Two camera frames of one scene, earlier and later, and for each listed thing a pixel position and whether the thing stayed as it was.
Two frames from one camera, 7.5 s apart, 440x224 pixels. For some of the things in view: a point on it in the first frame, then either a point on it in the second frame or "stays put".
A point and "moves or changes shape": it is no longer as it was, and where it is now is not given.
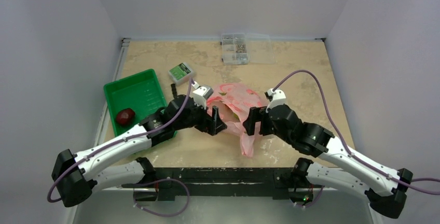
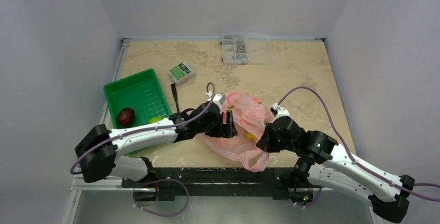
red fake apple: [125, 116] stays put
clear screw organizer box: [243, 49] stays put
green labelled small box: [180, 72] stays put
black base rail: [169, 183] stays put
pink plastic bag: [234, 102] moves or changes shape
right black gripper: [260, 122] -> [268, 136]
